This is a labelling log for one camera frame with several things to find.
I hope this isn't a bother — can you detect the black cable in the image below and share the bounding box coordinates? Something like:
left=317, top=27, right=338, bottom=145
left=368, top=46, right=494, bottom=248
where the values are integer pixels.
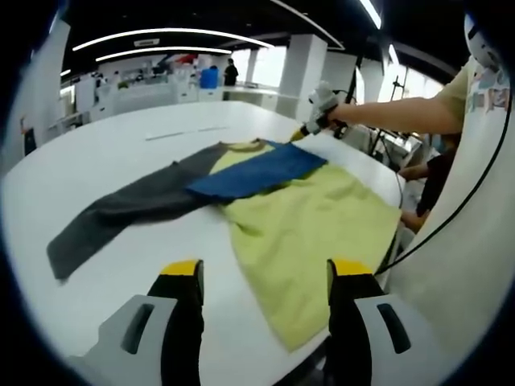
left=373, top=106, right=513, bottom=277

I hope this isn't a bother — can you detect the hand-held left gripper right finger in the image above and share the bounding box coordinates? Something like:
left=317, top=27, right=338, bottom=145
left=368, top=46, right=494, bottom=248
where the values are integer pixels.
left=326, top=258, right=442, bottom=386

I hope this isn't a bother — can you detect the curved ceiling light strip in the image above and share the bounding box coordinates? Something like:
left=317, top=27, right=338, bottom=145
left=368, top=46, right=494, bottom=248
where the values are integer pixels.
left=71, top=27, right=275, bottom=51
left=95, top=46, right=233, bottom=62

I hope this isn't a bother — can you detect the blue barrel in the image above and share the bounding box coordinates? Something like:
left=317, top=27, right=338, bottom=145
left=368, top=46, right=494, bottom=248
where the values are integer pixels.
left=200, top=67, right=221, bottom=90

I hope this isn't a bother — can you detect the black pole stand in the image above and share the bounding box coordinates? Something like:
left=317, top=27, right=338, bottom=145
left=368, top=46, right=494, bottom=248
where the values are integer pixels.
left=345, top=54, right=365, bottom=106

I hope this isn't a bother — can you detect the black cabinet box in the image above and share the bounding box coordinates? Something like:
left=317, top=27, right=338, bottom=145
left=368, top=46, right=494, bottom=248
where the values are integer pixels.
left=22, top=126, right=38, bottom=157

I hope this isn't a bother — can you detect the thin black stand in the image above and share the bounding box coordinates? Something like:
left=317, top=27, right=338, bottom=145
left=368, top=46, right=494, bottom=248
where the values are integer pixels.
left=388, top=74, right=406, bottom=101

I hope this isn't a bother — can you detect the white worn device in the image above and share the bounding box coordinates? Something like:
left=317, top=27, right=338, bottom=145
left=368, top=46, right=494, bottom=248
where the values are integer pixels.
left=463, top=14, right=506, bottom=72

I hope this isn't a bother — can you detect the white display cabinet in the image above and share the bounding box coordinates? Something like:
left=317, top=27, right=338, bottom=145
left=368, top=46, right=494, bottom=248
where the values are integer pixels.
left=74, top=70, right=200, bottom=120

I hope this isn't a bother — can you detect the white counter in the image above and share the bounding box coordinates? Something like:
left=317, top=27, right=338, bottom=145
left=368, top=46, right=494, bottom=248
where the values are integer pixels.
left=222, top=86, right=282, bottom=110

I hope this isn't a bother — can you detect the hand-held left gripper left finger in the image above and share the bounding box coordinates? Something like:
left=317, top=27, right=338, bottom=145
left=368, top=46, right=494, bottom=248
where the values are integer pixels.
left=68, top=259, right=207, bottom=386

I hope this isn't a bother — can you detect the yellow blue grey garment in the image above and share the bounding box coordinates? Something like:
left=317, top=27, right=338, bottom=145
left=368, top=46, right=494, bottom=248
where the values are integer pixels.
left=46, top=138, right=403, bottom=355

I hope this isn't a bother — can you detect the white table strip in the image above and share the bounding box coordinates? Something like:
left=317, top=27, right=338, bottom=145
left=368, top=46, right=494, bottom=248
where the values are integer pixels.
left=144, top=125, right=231, bottom=142

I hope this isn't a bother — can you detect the white pillar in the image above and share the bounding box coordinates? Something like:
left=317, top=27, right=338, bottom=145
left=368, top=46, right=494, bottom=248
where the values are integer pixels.
left=276, top=34, right=328, bottom=121
left=10, top=19, right=72, bottom=162

